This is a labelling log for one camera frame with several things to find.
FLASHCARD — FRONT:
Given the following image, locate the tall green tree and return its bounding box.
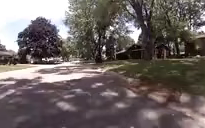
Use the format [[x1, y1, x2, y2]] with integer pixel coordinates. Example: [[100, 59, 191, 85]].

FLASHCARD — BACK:
[[64, 0, 135, 64]]

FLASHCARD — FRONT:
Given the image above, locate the grey asphalt road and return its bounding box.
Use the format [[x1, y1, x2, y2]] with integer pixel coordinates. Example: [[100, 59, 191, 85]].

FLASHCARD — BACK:
[[0, 61, 193, 128]]

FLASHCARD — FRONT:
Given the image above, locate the thick-trunked tree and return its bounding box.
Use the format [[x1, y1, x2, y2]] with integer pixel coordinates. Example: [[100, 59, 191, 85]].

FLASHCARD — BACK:
[[123, 0, 205, 62]]

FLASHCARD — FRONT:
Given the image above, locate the dark round tree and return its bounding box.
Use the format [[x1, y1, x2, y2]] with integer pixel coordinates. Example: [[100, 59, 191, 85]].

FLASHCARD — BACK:
[[16, 16, 63, 64]]

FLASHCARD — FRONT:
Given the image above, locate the grass lawn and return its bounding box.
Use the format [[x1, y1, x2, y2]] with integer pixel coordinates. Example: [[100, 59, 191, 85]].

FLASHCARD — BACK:
[[106, 58, 205, 102]]

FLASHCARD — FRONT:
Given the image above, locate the pale concrete kerb strip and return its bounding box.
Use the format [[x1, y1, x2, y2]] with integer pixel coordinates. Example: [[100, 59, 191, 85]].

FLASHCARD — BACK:
[[99, 63, 205, 128]]

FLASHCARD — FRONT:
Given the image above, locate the grass verge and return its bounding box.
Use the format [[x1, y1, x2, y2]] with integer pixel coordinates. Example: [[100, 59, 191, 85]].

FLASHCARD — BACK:
[[0, 63, 38, 76]]

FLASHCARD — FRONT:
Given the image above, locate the brown house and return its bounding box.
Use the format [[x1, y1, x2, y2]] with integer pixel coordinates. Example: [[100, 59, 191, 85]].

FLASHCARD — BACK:
[[184, 31, 205, 58]]

